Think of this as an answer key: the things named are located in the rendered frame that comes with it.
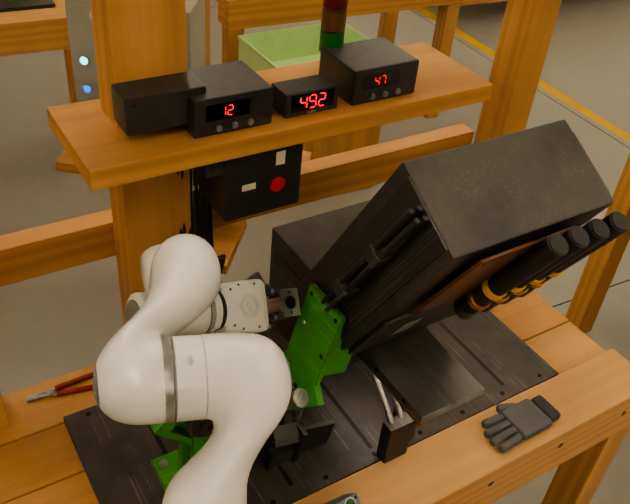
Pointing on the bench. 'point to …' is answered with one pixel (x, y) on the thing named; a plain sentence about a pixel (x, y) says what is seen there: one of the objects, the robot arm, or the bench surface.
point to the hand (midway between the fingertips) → (281, 304)
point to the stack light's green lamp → (331, 40)
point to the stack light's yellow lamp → (333, 21)
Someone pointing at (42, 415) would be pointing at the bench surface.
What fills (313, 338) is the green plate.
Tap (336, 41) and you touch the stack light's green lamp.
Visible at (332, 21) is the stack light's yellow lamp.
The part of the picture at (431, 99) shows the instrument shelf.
